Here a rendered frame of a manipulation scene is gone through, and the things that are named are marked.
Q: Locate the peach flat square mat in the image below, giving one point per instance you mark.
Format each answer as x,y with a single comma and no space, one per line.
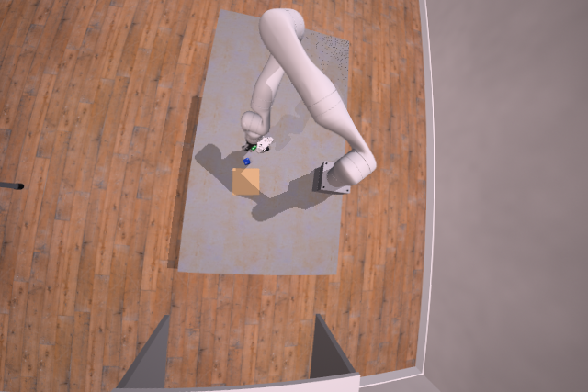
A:
245,181

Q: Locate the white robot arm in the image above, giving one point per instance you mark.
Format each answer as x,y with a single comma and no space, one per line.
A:
278,28

